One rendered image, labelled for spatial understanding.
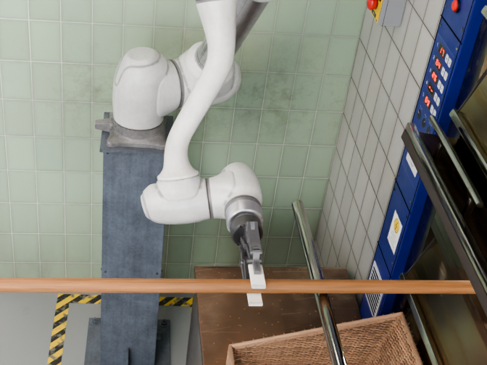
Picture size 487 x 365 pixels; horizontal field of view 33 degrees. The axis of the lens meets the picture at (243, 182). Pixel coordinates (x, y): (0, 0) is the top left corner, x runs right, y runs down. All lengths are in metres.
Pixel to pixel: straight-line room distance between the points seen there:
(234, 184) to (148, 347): 1.21
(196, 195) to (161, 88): 0.54
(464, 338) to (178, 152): 0.81
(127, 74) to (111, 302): 0.87
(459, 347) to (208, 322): 0.83
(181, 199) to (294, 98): 1.07
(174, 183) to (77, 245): 1.37
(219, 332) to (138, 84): 0.78
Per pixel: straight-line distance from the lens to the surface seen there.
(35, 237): 3.25
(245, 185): 1.95
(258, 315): 2.56
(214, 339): 2.47
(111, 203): 2.58
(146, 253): 2.71
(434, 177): 1.78
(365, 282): 1.80
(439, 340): 2.09
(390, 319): 2.29
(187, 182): 1.94
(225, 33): 1.93
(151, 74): 2.36
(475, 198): 1.69
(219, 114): 2.91
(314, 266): 1.86
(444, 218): 1.71
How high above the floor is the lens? 2.39
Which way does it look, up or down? 36 degrees down
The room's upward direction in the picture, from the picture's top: 8 degrees clockwise
